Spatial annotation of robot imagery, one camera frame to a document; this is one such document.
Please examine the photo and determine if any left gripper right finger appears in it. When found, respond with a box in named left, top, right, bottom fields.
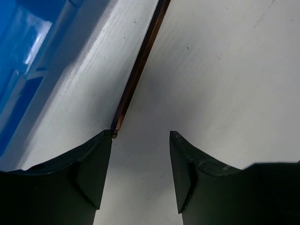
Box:
left=169, top=131, right=300, bottom=225

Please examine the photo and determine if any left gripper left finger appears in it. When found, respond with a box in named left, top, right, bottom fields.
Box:
left=0, top=130, right=112, bottom=225

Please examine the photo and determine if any blue three-compartment bin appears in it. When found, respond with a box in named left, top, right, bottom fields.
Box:
left=0, top=0, right=109, bottom=153

